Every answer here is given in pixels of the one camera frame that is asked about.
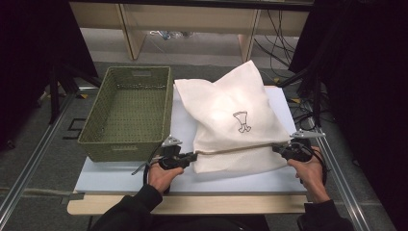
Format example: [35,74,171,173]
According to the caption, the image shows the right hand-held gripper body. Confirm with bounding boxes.
[283,129,327,163]

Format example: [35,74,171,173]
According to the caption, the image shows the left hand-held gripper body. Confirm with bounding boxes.
[157,135,186,171]

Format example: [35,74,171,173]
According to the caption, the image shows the green woven basket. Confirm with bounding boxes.
[77,65,174,163]

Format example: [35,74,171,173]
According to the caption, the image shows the cream mesh laundry bag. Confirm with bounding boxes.
[173,60,292,174]

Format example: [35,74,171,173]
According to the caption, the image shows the person's left hand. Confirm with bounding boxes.
[147,162,186,195]

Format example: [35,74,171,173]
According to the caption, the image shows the person's right hand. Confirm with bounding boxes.
[287,146,329,204]

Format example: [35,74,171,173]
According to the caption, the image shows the black metal stand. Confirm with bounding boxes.
[47,62,102,125]
[275,65,323,128]

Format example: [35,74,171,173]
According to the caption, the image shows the person's dark lap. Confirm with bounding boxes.
[153,214,271,231]

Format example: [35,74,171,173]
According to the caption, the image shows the black curtain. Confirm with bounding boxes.
[0,0,99,152]
[288,0,408,231]

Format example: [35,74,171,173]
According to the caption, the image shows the clear plastic clutter under desk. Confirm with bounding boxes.
[148,30,194,40]

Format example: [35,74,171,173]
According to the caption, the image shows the light wooden desk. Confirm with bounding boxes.
[68,1,311,64]

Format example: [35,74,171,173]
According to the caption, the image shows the right hand-held gripper black cable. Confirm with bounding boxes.
[278,141,329,188]

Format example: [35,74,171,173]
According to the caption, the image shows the hand-held gripper black cable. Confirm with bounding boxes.
[278,141,329,188]
[131,144,171,194]

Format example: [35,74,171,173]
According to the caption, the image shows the left hand-held gripper black cable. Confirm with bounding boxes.
[131,144,171,194]

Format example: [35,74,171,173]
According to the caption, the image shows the black cables on floor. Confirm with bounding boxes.
[288,95,319,133]

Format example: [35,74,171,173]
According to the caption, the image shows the aluminium floor rail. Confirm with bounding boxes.
[304,99,373,231]
[0,92,79,222]

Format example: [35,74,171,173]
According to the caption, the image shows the bundle of hanging black cables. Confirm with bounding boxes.
[253,9,296,70]

